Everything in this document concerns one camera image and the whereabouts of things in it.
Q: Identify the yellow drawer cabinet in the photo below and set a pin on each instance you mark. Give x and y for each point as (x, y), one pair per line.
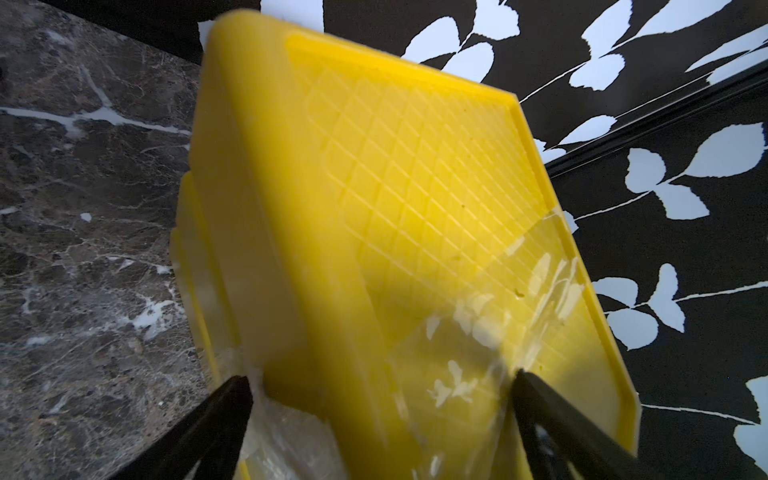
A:
(378, 246)

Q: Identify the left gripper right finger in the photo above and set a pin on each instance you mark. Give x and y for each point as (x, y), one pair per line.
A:
(559, 441)

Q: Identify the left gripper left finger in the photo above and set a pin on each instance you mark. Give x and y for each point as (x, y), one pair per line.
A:
(207, 441)

